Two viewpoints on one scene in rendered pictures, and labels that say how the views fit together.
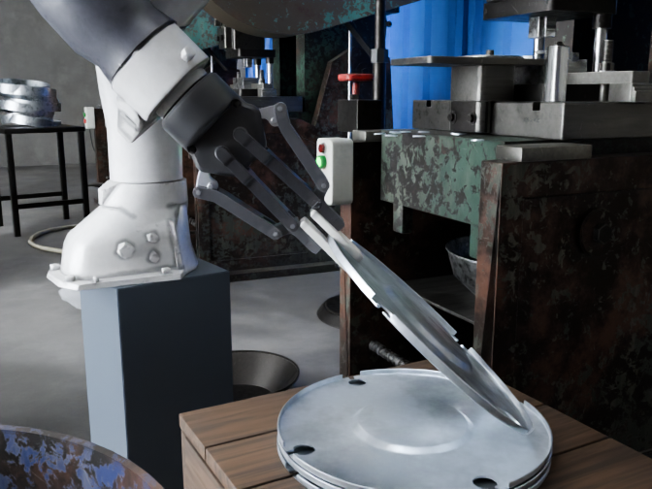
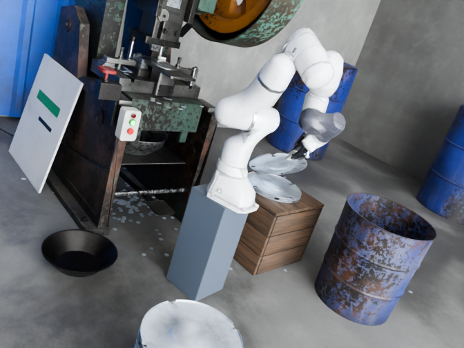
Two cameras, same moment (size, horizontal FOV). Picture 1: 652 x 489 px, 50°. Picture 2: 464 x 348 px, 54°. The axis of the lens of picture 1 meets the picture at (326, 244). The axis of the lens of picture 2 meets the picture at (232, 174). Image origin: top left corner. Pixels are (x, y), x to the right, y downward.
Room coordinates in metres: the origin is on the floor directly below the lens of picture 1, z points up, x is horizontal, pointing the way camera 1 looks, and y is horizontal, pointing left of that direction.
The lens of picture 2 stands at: (1.65, 1.85, 1.19)
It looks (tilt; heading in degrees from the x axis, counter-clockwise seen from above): 21 degrees down; 250
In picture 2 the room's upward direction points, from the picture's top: 18 degrees clockwise
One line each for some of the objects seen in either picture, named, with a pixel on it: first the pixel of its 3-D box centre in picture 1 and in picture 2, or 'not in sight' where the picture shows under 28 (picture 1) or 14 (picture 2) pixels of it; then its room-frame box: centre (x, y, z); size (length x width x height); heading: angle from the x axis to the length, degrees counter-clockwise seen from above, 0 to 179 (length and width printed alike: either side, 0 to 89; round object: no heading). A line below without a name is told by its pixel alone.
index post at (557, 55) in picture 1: (556, 72); (193, 75); (1.18, -0.38, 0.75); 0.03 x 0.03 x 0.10; 25
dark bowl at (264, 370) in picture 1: (237, 386); (79, 256); (1.57, 0.21, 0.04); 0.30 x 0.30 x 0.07
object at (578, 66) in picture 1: (539, 72); (150, 63); (1.39, -0.41, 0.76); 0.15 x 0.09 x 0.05; 25
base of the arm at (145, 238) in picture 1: (124, 226); (235, 182); (1.06, 0.31, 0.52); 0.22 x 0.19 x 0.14; 126
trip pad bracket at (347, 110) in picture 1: (359, 139); (105, 101); (1.58, -0.07, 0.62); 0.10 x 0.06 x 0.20; 25
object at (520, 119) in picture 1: (538, 115); (146, 79); (1.40, -0.41, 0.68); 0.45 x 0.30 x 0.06; 25
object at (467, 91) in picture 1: (466, 94); (166, 82); (1.32, -0.26, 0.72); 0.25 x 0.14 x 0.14; 115
